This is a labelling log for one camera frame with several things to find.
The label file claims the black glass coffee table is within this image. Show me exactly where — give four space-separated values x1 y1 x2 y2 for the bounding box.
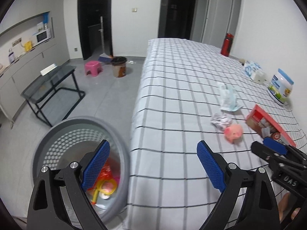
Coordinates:
21 65 85 127

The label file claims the red thermos bottle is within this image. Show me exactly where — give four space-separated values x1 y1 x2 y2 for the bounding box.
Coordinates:
221 33 234 57

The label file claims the red toothpaste box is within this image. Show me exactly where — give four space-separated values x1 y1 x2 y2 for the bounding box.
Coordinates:
246 104 296 147

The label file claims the yellow box on counter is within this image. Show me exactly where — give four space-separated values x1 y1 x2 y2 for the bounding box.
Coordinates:
24 41 33 52

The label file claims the white checked tablecloth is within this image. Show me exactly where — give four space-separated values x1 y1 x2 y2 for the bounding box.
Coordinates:
124 37 307 230

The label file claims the grey wall cabinet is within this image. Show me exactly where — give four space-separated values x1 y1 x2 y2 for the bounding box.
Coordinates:
1 0 70 122

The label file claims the pink pig toy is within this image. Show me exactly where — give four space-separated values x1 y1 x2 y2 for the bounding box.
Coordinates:
224 124 243 143

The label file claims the brown trash bin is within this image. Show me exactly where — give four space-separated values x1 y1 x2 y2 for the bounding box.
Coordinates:
111 56 127 78

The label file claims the broom with dustpan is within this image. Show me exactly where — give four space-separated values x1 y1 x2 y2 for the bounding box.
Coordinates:
98 16 112 64

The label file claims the clear plastic wrapper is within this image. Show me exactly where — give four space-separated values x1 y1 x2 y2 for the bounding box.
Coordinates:
217 81 243 112

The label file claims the white blue-lid jar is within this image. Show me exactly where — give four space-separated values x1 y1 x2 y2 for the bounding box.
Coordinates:
267 69 294 106

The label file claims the white microwave oven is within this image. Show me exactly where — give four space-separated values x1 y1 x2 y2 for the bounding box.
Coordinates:
35 28 51 44

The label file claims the white tissue box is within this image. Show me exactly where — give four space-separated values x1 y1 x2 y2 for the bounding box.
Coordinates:
243 60 266 85

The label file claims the person's hand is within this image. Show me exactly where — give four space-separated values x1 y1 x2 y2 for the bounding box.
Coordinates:
278 192 301 222

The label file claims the yellow toy ring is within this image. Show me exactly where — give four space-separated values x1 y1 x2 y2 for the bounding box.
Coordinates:
90 178 119 204

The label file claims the red crinkled plastic bag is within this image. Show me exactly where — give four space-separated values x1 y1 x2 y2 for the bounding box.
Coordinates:
88 161 118 195

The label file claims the grey perforated waste basket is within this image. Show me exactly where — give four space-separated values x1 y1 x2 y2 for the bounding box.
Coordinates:
32 116 130 224

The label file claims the white bottle on counter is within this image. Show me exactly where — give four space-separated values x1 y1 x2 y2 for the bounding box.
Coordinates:
8 48 15 64

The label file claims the pink plastic stool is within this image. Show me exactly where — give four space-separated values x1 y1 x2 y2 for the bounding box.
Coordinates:
84 61 103 77

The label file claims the crumpled white paper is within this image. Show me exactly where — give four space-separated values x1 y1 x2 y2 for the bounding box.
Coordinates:
210 113 233 131

